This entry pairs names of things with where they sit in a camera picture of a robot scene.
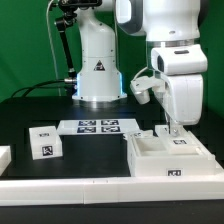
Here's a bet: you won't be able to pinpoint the white flat top panel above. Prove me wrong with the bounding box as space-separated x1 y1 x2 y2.
57 119 139 135

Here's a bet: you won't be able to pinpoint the black cables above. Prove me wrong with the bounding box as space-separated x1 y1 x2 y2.
10 78 78 98

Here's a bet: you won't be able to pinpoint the grey thin cable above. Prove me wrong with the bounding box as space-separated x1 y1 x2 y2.
45 0 62 97

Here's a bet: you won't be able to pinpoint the white border rail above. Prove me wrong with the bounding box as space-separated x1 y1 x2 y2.
0 174 224 206
187 132 224 175

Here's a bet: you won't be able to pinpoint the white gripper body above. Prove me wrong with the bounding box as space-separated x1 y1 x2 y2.
154 74 203 125

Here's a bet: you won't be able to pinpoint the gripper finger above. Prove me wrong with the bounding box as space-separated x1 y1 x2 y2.
169 120 180 136

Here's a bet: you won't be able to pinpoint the white right border rail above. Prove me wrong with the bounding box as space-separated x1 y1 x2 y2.
187 132 224 175

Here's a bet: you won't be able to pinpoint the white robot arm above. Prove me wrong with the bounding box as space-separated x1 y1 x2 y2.
58 0 208 133

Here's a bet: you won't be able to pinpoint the white cabinet door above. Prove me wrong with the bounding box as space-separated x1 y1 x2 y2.
155 125 200 155
123 130 153 140

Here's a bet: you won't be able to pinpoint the small white cube block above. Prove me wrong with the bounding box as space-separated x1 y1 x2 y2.
29 126 63 160

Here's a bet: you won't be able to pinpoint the white front border rail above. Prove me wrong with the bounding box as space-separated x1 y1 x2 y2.
0 174 224 206

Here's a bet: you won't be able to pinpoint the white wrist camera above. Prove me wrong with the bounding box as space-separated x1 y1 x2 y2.
130 76 160 104

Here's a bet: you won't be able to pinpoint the white cabinet body box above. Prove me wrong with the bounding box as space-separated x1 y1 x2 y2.
126 134 217 178

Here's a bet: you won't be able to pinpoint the white left border piece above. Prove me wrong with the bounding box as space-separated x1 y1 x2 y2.
0 146 11 176

